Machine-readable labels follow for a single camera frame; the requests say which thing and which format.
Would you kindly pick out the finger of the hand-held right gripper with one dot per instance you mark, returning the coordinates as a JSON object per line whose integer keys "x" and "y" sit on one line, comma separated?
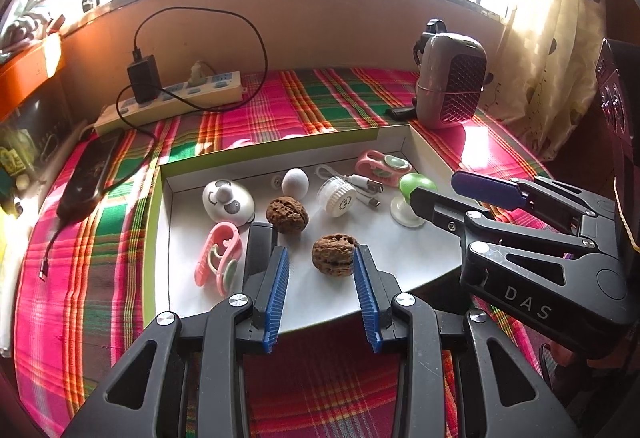
{"x": 487, "y": 190}
{"x": 435, "y": 208}

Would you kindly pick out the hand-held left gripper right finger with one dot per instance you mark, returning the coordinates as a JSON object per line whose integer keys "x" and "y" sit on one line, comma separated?
{"x": 367, "y": 298}

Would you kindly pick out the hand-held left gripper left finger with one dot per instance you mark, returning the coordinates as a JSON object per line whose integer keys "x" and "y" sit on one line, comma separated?
{"x": 276, "y": 298}

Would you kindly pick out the green white suction knob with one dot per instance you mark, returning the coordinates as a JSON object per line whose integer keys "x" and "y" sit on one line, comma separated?
{"x": 415, "y": 183}

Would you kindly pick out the green white cardboard box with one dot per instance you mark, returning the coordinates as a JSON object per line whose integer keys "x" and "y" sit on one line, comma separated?
{"x": 390, "y": 258}

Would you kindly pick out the brown walnut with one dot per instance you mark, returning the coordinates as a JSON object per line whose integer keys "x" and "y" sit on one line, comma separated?
{"x": 330, "y": 255}
{"x": 287, "y": 215}

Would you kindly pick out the black rectangular case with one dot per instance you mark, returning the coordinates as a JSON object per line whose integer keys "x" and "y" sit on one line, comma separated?
{"x": 261, "y": 243}

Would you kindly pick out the pink and green clip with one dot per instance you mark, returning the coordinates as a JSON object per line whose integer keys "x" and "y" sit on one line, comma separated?
{"x": 367, "y": 158}
{"x": 222, "y": 232}

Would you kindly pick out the white round container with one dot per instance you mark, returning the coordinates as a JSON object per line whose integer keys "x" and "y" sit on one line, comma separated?
{"x": 336, "y": 198}

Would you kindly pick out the white panda egg toy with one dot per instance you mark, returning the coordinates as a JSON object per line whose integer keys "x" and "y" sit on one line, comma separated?
{"x": 220, "y": 208}

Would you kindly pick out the white egg-shaped knob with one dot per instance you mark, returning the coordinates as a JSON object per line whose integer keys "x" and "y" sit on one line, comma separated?
{"x": 295, "y": 182}

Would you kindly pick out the small black block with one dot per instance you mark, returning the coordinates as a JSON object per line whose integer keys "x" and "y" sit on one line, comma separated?
{"x": 400, "y": 113}

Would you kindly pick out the grey mini heater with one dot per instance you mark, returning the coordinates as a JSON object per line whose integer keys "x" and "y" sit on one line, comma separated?
{"x": 435, "y": 83}

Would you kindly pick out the pink green plaid cloth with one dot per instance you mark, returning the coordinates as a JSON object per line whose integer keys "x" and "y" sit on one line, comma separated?
{"x": 100, "y": 268}

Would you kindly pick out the cream dotted curtain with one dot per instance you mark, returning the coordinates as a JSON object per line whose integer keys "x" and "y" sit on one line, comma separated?
{"x": 550, "y": 18}

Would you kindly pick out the beige power strip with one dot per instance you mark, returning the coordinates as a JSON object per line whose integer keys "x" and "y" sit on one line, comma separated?
{"x": 220, "y": 91}

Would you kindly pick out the black smartphone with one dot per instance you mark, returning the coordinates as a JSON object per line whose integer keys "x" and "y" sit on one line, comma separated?
{"x": 85, "y": 178}

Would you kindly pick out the grey plug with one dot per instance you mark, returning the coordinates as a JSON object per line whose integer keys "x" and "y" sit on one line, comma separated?
{"x": 196, "y": 76}

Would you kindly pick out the black charger adapter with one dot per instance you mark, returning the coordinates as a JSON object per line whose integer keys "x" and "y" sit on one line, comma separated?
{"x": 144, "y": 81}

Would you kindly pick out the small white ball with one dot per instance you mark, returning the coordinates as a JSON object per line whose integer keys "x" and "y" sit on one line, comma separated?
{"x": 23, "y": 182}

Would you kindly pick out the dark glass tank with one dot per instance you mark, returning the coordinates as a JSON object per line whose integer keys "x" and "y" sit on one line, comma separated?
{"x": 35, "y": 118}

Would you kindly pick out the pile of plastic bags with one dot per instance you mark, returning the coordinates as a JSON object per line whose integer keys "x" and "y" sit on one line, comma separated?
{"x": 20, "y": 28}

